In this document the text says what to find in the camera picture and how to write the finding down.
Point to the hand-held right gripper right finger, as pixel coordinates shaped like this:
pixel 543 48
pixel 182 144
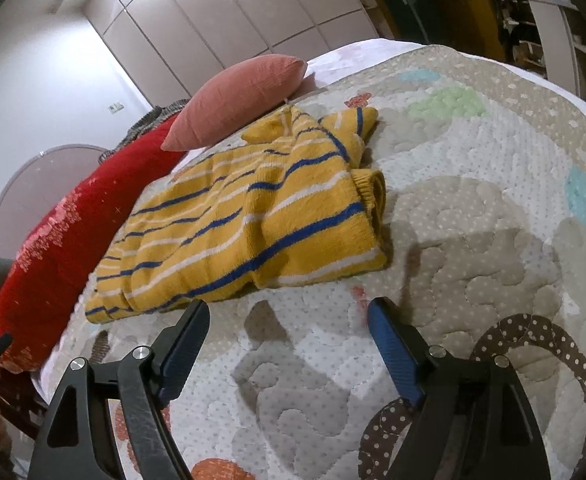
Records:
pixel 395 355

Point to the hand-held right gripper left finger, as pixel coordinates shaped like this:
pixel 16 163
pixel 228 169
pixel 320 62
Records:
pixel 183 350

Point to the yellow striped knit sweater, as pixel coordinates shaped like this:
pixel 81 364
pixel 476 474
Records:
pixel 253 220

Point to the cluttered clothes rack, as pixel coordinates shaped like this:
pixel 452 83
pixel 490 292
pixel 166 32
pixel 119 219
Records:
pixel 513 15

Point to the patchwork quilted bedspread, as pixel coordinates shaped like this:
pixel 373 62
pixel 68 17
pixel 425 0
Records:
pixel 463 240

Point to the red patterned blanket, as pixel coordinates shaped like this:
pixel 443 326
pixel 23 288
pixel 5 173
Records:
pixel 63 240

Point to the white round headboard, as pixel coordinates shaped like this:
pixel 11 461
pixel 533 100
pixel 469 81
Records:
pixel 33 185

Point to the grey knit cloth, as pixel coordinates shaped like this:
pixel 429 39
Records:
pixel 145 122

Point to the pink ribbed pillow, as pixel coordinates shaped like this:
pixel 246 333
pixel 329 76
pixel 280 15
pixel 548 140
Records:
pixel 233 102

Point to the white wardrobe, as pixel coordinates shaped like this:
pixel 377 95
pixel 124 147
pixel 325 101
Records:
pixel 243 15

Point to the yellow wooden door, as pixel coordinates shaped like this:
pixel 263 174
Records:
pixel 448 5

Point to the white shelf unit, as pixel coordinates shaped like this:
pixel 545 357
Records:
pixel 568 25

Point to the wall switch plate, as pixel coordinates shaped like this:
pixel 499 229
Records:
pixel 116 107

